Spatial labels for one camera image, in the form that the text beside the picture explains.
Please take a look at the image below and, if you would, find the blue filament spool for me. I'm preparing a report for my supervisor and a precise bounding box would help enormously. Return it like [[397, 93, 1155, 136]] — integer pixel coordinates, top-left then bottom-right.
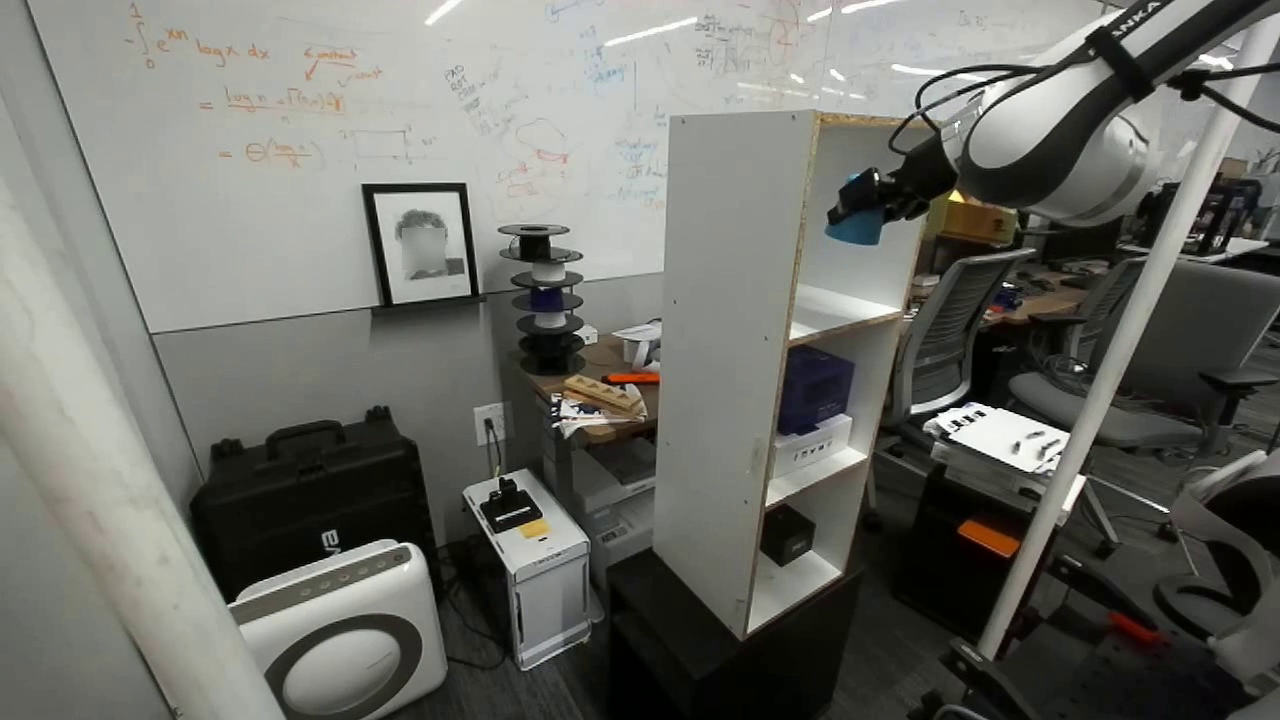
[[511, 287, 589, 336]]

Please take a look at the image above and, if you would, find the grey filament spool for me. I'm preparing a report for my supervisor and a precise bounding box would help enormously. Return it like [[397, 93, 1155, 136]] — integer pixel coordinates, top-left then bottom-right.
[[509, 262, 589, 294]]

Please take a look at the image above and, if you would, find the white cardboard box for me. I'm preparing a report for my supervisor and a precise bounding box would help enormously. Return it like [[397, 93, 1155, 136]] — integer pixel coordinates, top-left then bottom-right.
[[766, 409, 855, 481]]

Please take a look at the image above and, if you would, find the small black box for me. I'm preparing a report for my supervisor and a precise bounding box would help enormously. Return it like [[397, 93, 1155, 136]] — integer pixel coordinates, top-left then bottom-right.
[[760, 498, 819, 568]]

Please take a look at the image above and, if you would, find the thick white pole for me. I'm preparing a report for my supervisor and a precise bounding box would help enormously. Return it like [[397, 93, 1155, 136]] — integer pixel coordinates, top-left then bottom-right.
[[0, 168, 290, 720]]

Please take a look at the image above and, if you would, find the orange flat item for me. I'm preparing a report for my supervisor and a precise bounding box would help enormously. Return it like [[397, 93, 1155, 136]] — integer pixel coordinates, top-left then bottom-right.
[[952, 513, 1025, 563]]

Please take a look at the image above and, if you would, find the grey padded office chair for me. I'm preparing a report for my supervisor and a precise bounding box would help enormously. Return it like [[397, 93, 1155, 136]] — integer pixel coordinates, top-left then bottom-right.
[[1008, 254, 1280, 459]]

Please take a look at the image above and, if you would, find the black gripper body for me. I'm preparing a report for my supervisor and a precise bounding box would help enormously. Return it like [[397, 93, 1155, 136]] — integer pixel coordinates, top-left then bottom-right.
[[859, 136, 962, 222]]

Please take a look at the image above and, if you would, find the white round air purifier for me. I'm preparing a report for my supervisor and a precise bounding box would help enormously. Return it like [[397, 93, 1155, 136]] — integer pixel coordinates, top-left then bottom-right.
[[223, 535, 451, 720]]

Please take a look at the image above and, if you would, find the white grey chair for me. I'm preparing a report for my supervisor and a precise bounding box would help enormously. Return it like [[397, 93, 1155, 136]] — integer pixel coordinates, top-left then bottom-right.
[[1149, 447, 1280, 699]]

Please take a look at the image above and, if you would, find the black pedestal cabinet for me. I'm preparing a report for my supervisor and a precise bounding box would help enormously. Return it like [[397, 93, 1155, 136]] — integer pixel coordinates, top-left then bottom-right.
[[605, 545, 868, 720]]

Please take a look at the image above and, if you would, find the grey mesh office chair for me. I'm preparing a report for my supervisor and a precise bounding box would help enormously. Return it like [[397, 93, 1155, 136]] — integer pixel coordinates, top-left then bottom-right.
[[883, 244, 1040, 432]]

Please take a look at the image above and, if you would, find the thin white slanted pole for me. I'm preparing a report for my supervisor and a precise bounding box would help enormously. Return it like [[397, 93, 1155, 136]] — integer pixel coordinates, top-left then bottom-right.
[[970, 13, 1280, 662]]

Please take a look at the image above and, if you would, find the white wall outlet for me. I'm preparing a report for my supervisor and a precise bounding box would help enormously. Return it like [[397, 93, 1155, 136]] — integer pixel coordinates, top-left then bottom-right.
[[468, 401, 511, 447]]

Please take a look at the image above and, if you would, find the small black device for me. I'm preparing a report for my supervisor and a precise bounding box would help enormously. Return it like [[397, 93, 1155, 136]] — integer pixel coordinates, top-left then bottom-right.
[[476, 471, 549, 535]]

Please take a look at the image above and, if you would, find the large whiteboard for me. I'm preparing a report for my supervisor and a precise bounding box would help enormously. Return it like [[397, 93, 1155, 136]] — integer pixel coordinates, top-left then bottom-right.
[[20, 0, 1025, 336]]

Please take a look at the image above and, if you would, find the empty black filament spool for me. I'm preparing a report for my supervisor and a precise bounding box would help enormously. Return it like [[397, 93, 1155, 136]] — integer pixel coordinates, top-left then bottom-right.
[[495, 219, 576, 267]]

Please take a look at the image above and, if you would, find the black framed portrait drawing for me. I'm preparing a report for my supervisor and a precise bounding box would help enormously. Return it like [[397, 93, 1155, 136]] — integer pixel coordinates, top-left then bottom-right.
[[361, 178, 482, 312]]

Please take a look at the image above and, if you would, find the dark blue box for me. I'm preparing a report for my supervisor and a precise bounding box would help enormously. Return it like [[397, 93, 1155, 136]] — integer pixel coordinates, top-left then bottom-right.
[[776, 345, 859, 439]]

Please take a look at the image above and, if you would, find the white wooden shelf unit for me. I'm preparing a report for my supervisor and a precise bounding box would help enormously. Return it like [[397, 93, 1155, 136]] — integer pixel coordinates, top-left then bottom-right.
[[646, 108, 952, 645]]

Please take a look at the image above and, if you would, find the white computer tower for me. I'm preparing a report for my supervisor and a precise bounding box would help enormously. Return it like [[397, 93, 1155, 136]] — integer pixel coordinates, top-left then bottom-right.
[[458, 462, 594, 676]]

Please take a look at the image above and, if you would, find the white perforated panel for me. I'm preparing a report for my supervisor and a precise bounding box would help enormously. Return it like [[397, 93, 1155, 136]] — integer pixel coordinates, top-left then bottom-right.
[[921, 401, 1076, 481]]

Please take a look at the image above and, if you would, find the black hard carrying case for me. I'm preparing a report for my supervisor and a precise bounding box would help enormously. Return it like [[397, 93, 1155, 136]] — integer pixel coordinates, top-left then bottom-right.
[[183, 405, 441, 599]]

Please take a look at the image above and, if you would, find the cluttered grey desk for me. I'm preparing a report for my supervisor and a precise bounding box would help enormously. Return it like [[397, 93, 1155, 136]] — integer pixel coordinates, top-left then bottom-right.
[[509, 315, 667, 563]]

